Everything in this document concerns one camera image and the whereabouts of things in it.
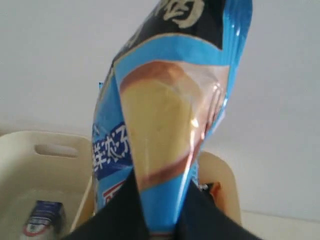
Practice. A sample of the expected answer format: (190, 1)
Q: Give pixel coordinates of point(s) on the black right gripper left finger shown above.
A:
(120, 219)

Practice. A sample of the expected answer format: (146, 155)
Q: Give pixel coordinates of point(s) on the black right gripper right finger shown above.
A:
(200, 219)

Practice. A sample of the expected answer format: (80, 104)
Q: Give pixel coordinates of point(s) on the orange instant noodle packet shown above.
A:
(213, 192)

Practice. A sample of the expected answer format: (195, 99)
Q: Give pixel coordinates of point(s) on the blue white milk carton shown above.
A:
(46, 221)

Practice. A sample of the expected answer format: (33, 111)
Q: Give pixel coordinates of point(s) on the blue instant noodle packet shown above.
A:
(165, 91)

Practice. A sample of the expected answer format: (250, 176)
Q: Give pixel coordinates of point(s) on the cream bin circle mark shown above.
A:
(211, 168)

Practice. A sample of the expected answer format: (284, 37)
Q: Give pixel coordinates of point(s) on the cream bin square mark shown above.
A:
(44, 166)

